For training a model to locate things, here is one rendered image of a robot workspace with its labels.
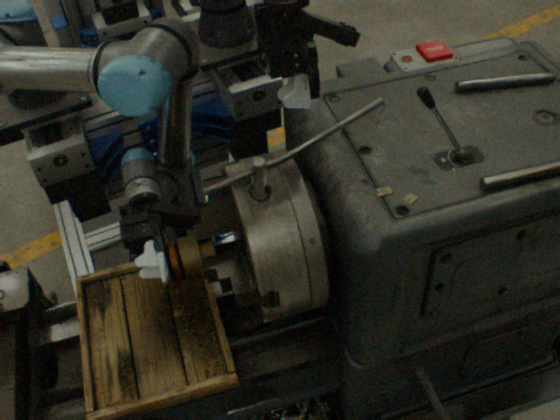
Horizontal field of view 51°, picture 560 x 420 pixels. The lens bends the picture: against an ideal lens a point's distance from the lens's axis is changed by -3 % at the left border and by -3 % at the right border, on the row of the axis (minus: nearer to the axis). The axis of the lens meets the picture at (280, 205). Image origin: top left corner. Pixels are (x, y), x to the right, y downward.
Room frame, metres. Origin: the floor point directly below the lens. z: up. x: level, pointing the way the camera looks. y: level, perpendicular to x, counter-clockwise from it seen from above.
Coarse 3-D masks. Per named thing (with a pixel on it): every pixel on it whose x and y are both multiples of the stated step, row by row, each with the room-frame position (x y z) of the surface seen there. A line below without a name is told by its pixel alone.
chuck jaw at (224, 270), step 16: (224, 256) 0.72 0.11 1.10; (240, 256) 0.71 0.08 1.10; (208, 272) 0.69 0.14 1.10; (224, 272) 0.68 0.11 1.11; (240, 272) 0.67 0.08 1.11; (224, 288) 0.66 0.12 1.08; (240, 288) 0.63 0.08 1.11; (256, 288) 0.63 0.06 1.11; (240, 304) 0.62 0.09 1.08; (272, 304) 0.62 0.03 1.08
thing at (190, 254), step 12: (180, 240) 0.75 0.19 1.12; (192, 240) 0.75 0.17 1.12; (204, 240) 0.75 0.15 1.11; (168, 252) 0.73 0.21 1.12; (180, 252) 0.72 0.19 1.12; (192, 252) 0.72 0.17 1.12; (204, 252) 0.73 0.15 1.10; (168, 264) 0.71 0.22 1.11; (180, 264) 0.71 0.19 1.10; (192, 264) 0.70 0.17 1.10; (180, 276) 0.70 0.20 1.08; (192, 276) 0.70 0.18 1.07; (204, 276) 0.70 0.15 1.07
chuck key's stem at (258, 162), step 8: (256, 160) 0.73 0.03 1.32; (264, 160) 0.73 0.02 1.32; (256, 168) 0.72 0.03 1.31; (264, 168) 0.72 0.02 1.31; (256, 176) 0.72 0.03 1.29; (264, 176) 0.73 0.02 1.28; (256, 184) 0.73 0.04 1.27; (264, 184) 0.73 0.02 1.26; (256, 192) 0.74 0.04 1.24; (264, 192) 0.74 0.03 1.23
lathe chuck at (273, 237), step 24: (240, 168) 0.81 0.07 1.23; (240, 192) 0.74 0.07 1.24; (240, 216) 0.70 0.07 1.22; (264, 216) 0.70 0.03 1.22; (288, 216) 0.70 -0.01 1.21; (264, 240) 0.66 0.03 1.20; (288, 240) 0.67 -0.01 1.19; (264, 264) 0.64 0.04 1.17; (288, 264) 0.64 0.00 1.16; (264, 288) 0.62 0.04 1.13; (288, 288) 0.62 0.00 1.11; (264, 312) 0.61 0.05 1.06; (288, 312) 0.62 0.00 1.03
